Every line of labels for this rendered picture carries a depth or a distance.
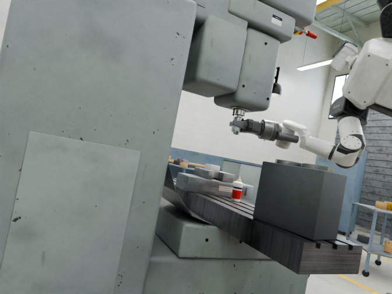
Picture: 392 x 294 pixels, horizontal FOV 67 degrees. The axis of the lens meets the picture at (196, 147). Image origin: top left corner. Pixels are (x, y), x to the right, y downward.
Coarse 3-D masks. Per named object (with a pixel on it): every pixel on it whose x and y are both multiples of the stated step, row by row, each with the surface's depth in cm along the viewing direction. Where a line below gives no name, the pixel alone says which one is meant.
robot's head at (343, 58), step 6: (348, 48) 130; (354, 48) 129; (342, 54) 131; (348, 54) 130; (336, 60) 132; (342, 60) 131; (348, 60) 130; (336, 66) 132; (342, 66) 132; (348, 66) 130
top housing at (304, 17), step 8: (264, 0) 120; (272, 0) 121; (280, 0) 122; (288, 0) 124; (296, 0) 126; (304, 0) 128; (312, 0) 130; (280, 8) 124; (288, 8) 125; (296, 8) 126; (304, 8) 128; (312, 8) 130; (296, 16) 128; (304, 16) 129; (312, 16) 130; (296, 24) 134; (304, 24) 133
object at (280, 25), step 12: (240, 0) 115; (252, 0) 118; (240, 12) 116; (252, 12) 118; (264, 12) 120; (276, 12) 123; (252, 24) 120; (264, 24) 121; (276, 24) 123; (288, 24) 126; (276, 36) 127; (288, 36) 127
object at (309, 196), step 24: (264, 168) 96; (288, 168) 88; (312, 168) 84; (264, 192) 94; (288, 192) 87; (312, 192) 81; (336, 192) 83; (264, 216) 92; (288, 216) 86; (312, 216) 80; (336, 216) 84
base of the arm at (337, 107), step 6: (342, 96) 138; (336, 102) 141; (342, 102) 136; (348, 102) 134; (330, 108) 144; (336, 108) 139; (342, 108) 134; (348, 108) 134; (354, 108) 134; (366, 108) 136; (330, 114) 142; (336, 114) 138; (354, 114) 134; (360, 114) 134; (366, 114) 135; (360, 120) 135; (366, 120) 135
